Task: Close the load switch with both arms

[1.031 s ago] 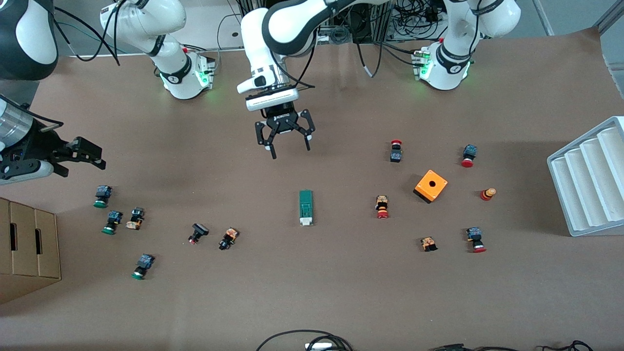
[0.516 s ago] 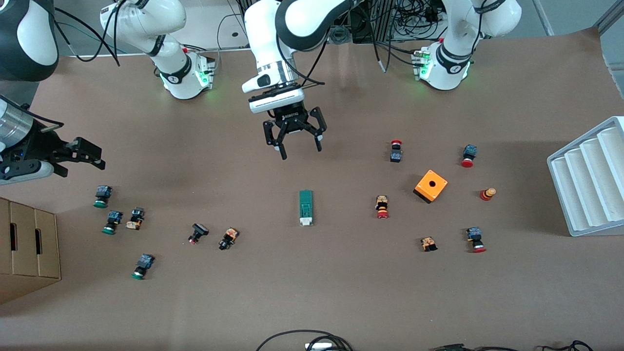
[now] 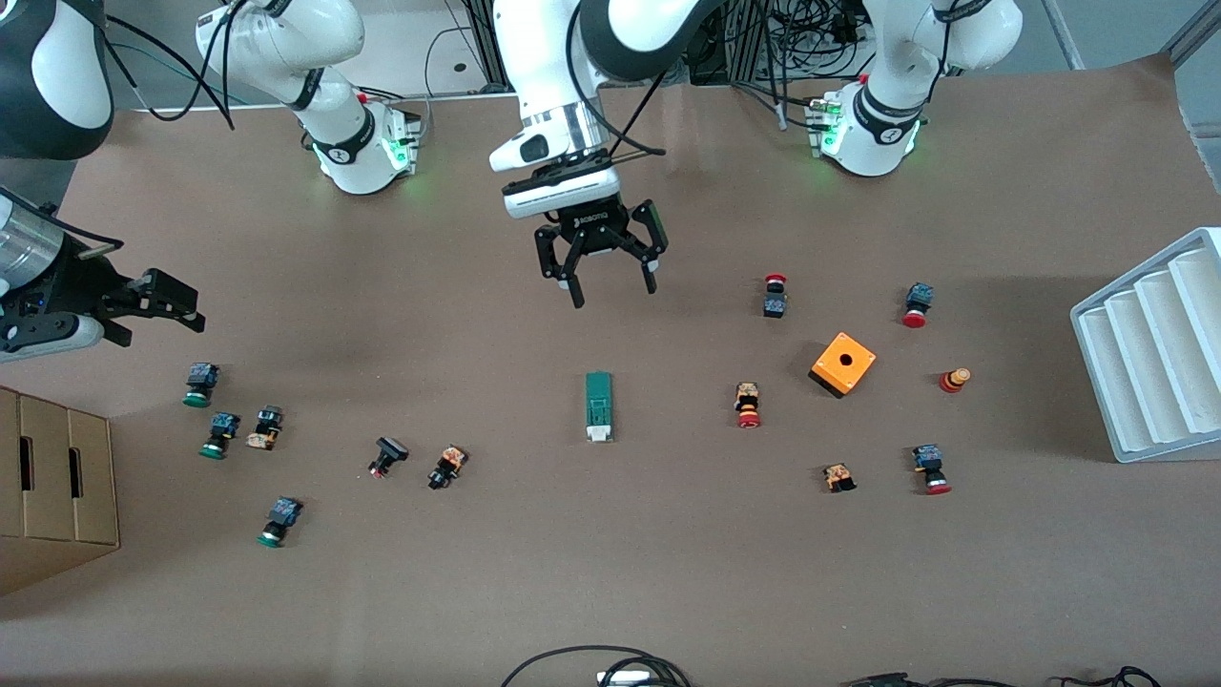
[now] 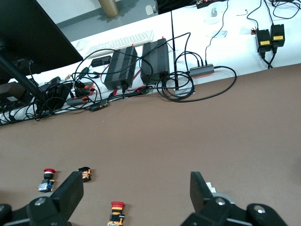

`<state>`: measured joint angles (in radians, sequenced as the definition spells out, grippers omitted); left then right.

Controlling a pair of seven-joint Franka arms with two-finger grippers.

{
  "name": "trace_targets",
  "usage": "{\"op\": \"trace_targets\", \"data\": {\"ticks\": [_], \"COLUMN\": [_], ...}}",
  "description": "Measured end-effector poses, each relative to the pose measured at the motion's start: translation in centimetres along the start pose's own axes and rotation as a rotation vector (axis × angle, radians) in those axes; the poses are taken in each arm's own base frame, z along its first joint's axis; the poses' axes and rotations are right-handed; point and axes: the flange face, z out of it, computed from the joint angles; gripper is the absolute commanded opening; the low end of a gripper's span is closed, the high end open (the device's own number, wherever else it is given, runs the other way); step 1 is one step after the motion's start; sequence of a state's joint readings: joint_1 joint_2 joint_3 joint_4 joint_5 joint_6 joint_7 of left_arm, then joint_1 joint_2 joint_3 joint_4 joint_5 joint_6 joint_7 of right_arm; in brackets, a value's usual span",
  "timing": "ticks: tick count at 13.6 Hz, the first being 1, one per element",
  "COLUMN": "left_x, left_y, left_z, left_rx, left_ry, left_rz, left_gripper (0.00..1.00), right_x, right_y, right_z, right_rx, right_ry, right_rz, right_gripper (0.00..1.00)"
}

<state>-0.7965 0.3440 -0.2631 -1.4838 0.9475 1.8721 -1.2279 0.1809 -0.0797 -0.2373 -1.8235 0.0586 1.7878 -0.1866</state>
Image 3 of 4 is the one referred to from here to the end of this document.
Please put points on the small orange contact block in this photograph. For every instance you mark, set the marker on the small orange contact block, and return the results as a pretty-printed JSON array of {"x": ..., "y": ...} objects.
[{"x": 838, "y": 476}]

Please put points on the orange button enclosure box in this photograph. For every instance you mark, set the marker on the orange button enclosure box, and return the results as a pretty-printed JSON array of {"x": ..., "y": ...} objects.
[{"x": 844, "y": 367}]

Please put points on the green pushbutton blue block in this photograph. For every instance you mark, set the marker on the green pushbutton blue block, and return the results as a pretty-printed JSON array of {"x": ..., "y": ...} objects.
[
  {"x": 221, "y": 431},
  {"x": 200, "y": 380},
  {"x": 281, "y": 515}
]

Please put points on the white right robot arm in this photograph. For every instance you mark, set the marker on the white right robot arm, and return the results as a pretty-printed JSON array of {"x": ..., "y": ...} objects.
[{"x": 353, "y": 162}]

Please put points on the green load switch white lever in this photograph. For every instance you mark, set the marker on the green load switch white lever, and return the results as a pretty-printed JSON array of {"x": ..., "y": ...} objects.
[{"x": 599, "y": 401}]

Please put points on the red pushbutton blue block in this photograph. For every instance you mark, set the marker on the red pushbutton blue block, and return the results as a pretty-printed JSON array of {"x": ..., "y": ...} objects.
[
  {"x": 918, "y": 301},
  {"x": 929, "y": 463}
]

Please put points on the black pushbutton orange block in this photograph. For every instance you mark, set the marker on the black pushbutton orange block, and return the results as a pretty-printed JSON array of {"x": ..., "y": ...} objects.
[
  {"x": 448, "y": 466},
  {"x": 264, "y": 429}
]

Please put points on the red pushbutton orange block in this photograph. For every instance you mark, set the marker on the red pushbutton orange block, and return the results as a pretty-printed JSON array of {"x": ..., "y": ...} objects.
[{"x": 748, "y": 401}]

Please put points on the black square head pushbutton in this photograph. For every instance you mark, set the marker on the black square head pushbutton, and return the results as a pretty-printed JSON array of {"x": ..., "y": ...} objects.
[{"x": 389, "y": 450}]

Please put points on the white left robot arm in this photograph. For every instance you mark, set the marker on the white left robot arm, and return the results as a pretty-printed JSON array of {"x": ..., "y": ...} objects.
[{"x": 544, "y": 57}]

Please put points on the grey aluminium frame bar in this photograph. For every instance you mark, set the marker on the grey aluminium frame bar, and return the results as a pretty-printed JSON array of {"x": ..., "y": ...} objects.
[{"x": 1192, "y": 29}]

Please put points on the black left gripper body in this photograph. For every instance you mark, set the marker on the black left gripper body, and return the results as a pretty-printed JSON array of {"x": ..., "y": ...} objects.
[{"x": 595, "y": 230}]

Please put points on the white plug adapter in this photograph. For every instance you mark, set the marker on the white plug adapter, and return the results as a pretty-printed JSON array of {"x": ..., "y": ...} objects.
[{"x": 625, "y": 678}]

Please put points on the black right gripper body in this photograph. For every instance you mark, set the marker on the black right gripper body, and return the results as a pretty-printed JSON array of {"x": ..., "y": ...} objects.
[{"x": 69, "y": 283}]

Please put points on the white ribbed plastic tray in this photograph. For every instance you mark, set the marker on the white ribbed plastic tray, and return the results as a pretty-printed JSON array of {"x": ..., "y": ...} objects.
[{"x": 1145, "y": 382}]

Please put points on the brown cardboard box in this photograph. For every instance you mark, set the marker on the brown cardboard box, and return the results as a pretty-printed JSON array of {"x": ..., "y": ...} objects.
[{"x": 52, "y": 515}]

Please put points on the red yellow mushroom button head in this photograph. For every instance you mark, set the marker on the red yellow mushroom button head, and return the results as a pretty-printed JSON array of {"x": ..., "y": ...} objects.
[{"x": 954, "y": 380}]

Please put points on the red pushbutton black block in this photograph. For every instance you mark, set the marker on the red pushbutton black block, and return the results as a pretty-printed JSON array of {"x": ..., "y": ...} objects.
[{"x": 775, "y": 303}]

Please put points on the aluminium profile rack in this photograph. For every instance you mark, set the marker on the aluminium profile rack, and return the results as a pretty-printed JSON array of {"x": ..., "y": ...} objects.
[{"x": 754, "y": 48}]

